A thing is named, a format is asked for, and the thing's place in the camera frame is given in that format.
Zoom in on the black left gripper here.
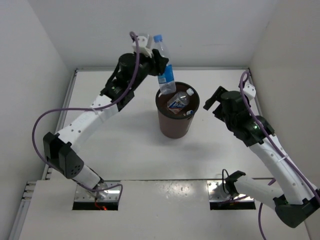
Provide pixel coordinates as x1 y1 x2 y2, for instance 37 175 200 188
128 49 167 90

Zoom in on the blue label water bottle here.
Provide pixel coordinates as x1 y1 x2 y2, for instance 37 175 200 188
152 34 177 95

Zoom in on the clear plastic bottle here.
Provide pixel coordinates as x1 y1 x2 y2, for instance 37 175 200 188
184 110 194 116

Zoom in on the orange label clear bottle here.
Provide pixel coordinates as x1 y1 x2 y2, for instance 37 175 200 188
167 88 194 114

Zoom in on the brown plastic waste bin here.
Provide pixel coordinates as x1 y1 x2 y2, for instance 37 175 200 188
155 81 200 139

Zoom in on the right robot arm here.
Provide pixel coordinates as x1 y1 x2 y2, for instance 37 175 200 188
203 86 320 228

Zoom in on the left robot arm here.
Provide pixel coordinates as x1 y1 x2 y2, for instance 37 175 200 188
43 49 169 194

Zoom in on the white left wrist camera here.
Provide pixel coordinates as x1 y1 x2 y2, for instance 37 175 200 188
136 33 153 58

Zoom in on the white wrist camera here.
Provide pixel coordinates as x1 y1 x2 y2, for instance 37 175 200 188
136 33 153 58
239 80 257 103

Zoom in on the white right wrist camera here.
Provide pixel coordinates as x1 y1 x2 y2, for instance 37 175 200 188
239 80 257 103

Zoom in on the metal table edge rail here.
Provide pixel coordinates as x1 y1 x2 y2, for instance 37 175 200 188
75 66 250 73

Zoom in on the black cable at base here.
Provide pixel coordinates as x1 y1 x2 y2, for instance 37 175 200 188
221 168 232 195

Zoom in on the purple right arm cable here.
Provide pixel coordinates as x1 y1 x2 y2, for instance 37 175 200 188
217 70 320 240

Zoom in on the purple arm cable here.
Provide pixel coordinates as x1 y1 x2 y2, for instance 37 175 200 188
217 70 320 240
31 30 124 193

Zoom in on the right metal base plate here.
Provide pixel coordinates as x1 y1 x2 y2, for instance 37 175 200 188
206 179 254 204

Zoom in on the metal base plate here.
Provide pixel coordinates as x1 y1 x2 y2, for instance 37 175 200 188
206 179 254 204
74 181 122 203

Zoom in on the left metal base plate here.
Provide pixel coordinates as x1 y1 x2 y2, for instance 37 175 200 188
74 181 122 203

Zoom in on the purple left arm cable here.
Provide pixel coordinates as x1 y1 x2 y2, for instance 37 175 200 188
31 30 124 193

